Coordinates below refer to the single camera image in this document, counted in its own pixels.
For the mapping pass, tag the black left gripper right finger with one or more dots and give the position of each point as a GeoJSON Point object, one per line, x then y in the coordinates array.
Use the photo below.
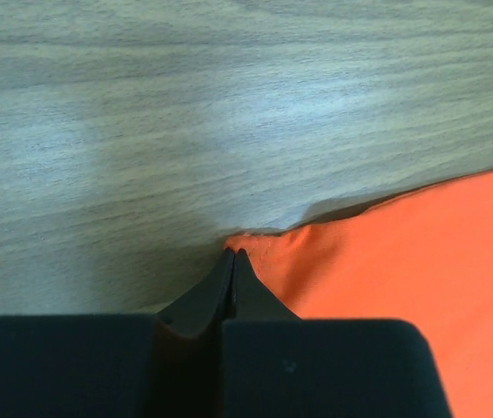
{"type": "Point", "coordinates": [251, 299]}

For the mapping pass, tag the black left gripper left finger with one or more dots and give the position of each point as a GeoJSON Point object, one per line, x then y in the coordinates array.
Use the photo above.
{"type": "Point", "coordinates": [194, 318]}

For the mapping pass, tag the orange t shirt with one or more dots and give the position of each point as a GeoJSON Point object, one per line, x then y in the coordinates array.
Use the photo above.
{"type": "Point", "coordinates": [425, 257]}

